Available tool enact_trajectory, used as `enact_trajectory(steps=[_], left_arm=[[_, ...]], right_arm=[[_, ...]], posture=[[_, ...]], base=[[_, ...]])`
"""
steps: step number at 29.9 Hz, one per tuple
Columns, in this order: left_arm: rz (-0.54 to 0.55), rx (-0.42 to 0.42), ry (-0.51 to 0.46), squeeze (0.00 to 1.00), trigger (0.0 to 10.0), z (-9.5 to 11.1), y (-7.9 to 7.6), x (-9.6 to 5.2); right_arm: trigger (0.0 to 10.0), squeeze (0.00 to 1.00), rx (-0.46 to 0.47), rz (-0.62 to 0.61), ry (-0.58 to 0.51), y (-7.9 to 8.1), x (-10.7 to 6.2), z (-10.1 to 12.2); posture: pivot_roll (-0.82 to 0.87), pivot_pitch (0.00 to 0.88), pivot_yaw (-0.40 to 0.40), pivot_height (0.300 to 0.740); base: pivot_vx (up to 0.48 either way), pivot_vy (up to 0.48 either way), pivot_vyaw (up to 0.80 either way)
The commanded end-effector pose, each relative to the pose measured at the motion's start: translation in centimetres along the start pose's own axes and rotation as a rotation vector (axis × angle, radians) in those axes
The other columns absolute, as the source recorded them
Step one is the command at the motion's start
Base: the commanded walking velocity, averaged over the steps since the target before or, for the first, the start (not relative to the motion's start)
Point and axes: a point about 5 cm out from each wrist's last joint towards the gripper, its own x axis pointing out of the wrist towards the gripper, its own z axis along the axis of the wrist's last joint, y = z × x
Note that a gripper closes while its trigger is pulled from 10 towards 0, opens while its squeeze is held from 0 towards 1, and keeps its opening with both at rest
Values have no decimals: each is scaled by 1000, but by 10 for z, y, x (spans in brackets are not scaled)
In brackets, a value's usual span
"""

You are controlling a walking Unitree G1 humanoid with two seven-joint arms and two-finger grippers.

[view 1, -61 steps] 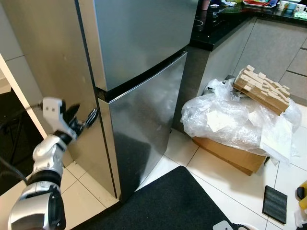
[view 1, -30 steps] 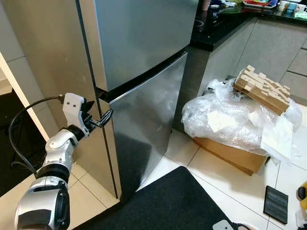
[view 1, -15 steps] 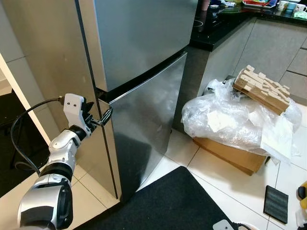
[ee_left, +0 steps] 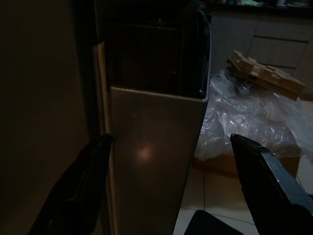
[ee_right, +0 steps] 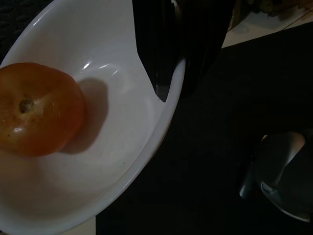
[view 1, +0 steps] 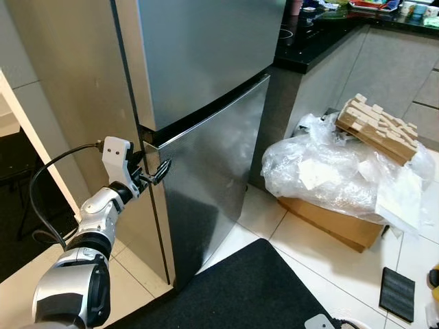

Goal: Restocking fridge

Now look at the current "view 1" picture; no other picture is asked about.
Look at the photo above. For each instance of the black gym floor mat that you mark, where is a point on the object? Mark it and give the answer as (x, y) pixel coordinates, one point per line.
(14, 240)

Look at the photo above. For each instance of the small black ribbed mat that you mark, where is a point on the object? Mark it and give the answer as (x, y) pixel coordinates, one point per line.
(398, 295)

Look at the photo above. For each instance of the black kitchen counter top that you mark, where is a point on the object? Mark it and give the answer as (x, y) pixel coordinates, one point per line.
(302, 48)

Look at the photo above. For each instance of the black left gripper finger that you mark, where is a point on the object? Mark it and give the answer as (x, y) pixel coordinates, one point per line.
(159, 178)
(163, 166)

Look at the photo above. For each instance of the black rug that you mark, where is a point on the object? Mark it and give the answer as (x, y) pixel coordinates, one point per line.
(233, 295)

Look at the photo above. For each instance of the pink cup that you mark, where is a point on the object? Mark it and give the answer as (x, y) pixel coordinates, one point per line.
(295, 7)

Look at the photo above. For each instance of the wooden slotted block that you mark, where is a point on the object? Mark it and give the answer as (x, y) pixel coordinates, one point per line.
(377, 130)

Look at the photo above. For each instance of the clear plastic wrap heap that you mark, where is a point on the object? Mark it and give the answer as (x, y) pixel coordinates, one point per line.
(322, 171)

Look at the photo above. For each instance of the large brown cardboard box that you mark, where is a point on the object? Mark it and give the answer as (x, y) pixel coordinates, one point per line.
(343, 229)

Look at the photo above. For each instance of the grey kitchen cabinets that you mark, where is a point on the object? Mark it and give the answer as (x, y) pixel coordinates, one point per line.
(384, 68)

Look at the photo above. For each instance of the red tray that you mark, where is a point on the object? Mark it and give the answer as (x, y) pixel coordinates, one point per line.
(374, 5)

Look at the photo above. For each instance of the white foam sheet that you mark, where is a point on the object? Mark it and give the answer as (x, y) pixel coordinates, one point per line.
(401, 202)

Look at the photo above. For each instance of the steel fridge cabinet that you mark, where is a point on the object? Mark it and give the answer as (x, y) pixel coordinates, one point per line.
(82, 89)

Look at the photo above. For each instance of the steel fridge main door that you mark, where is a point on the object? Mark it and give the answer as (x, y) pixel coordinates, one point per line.
(212, 185)

